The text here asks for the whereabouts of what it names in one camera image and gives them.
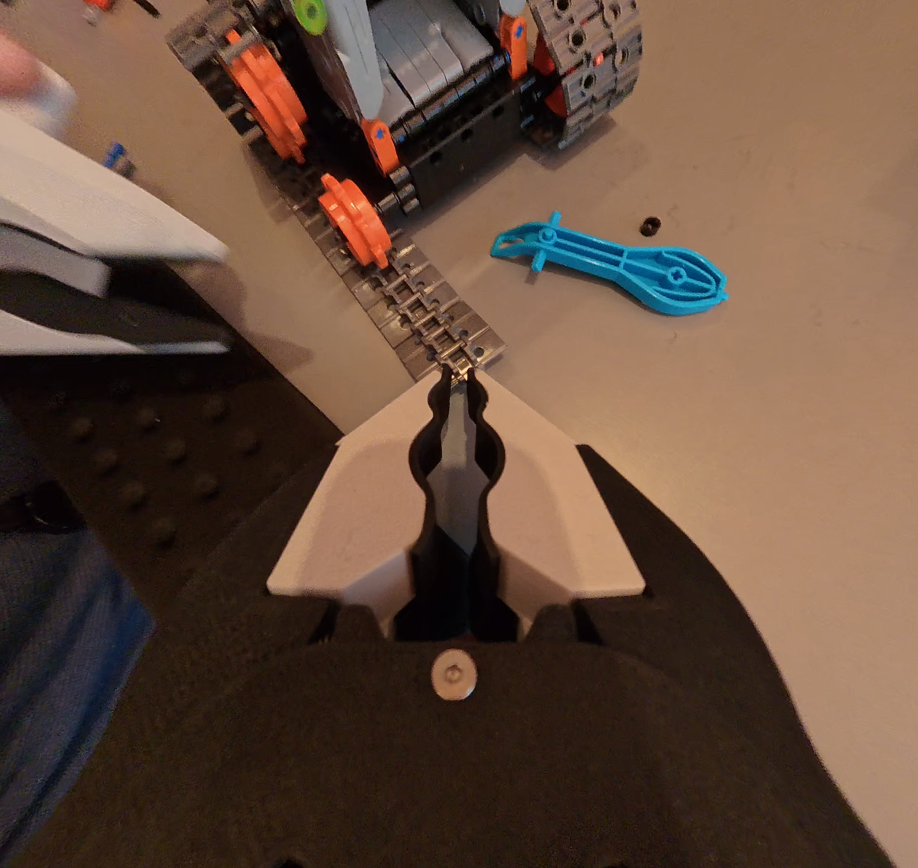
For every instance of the grey orange toy brick robot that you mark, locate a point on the grey orange toy brick robot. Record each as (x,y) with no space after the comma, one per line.
(444,57)

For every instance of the small black nut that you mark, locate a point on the small black nut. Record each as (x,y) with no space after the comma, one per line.
(645,222)

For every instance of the small blue toy pin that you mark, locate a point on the small blue toy pin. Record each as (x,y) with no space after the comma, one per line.
(115,154)

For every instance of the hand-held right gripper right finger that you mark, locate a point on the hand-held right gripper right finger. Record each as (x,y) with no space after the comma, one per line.
(566,524)

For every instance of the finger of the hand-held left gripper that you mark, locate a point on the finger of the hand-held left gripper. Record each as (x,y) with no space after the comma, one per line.
(72,343)
(86,208)

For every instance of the person's dark blue clothing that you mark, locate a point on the person's dark blue clothing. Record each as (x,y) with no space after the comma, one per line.
(57,667)

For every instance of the blue plastic toy wrench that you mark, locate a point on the blue plastic toy wrench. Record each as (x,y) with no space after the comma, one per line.
(645,269)

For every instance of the person's left hand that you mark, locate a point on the person's left hand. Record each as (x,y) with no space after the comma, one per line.
(14,68)

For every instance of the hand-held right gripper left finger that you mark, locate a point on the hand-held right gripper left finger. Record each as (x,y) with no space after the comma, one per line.
(351,524)

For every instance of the black dotted mat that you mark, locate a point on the black dotted mat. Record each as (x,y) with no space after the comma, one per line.
(143,437)

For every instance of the grey toy track strip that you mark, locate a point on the grey toy track strip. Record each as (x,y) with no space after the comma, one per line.
(423,315)

